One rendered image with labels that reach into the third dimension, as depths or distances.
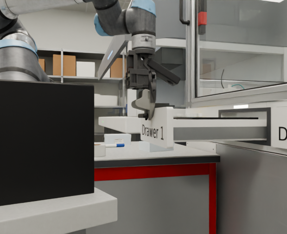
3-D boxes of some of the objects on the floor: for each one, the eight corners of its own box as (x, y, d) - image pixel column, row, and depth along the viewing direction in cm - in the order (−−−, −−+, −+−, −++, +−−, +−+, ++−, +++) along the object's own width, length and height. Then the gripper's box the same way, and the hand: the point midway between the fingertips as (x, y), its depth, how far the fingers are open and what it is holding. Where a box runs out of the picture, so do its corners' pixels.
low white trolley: (58, 397, 87) (58, 160, 87) (64, 282, 147) (64, 143, 147) (220, 357, 101) (220, 154, 101) (165, 268, 162) (165, 140, 162)
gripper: (124, 54, 88) (124, 120, 88) (131, 45, 77) (131, 120, 77) (149, 55, 90) (149, 120, 90) (160, 47, 79) (160, 120, 79)
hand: (149, 115), depth 84 cm, fingers closed on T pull, 3 cm apart
